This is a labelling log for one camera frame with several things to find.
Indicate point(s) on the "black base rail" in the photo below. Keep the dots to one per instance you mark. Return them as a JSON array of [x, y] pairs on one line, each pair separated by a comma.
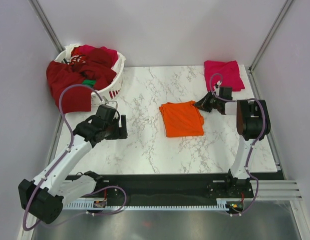
[[164, 189]]

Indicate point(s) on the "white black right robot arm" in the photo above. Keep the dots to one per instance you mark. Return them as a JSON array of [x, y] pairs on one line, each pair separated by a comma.
[[252, 124]]

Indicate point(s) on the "dark red t shirt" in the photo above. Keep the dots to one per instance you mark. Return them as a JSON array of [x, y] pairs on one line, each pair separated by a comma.
[[77, 99]]

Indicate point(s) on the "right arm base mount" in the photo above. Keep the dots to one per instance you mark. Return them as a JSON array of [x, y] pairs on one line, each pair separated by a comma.
[[230, 187]]

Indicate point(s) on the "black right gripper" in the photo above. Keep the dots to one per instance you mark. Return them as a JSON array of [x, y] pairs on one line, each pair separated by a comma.
[[203, 103]]

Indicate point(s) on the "green cloth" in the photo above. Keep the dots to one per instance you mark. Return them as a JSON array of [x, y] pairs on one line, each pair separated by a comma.
[[89, 82]]

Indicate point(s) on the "orange t shirt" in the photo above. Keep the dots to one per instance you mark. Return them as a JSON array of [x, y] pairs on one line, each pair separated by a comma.
[[182, 119]]

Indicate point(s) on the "folded pink t shirt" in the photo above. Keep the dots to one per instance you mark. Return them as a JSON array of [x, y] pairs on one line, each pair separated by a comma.
[[229, 71]]

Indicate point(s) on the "white plastic laundry basket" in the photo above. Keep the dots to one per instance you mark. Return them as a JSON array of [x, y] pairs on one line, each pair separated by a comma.
[[111, 91]]

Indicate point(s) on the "white patterned shirt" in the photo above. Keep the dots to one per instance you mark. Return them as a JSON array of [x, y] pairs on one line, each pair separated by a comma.
[[74, 54]]

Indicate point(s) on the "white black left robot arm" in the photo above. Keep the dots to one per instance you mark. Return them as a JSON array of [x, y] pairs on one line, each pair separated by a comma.
[[46, 194]]

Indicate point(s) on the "pink shirt in basket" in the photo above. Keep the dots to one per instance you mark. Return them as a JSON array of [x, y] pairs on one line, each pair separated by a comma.
[[101, 55]]

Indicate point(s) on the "white slotted cable duct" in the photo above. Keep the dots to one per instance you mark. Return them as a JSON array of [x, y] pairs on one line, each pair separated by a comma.
[[91, 205]]

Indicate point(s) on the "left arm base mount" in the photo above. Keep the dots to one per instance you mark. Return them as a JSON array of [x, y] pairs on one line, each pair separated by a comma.
[[103, 188]]

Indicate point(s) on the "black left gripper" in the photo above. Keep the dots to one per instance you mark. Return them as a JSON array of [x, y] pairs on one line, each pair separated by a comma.
[[122, 133]]

